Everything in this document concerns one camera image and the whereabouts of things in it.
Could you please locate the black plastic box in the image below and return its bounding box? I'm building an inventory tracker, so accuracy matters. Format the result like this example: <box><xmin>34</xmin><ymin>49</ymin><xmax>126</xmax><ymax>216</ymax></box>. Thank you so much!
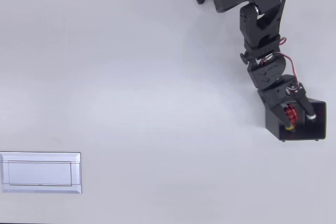
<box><xmin>265</xmin><ymin>99</ymin><xmax>327</xmax><ymax>142</ymax></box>

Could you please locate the clear rectangular plastic tray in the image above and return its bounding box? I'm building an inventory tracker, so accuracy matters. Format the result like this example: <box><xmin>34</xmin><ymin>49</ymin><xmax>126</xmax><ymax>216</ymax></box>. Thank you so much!
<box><xmin>0</xmin><ymin>152</ymin><xmax>82</xmax><ymax>195</ymax></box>

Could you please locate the red white servo cable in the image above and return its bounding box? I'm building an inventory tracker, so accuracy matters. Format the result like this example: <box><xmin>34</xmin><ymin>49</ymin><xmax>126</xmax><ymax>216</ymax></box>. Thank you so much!
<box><xmin>261</xmin><ymin>54</ymin><xmax>302</xmax><ymax>88</ymax></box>

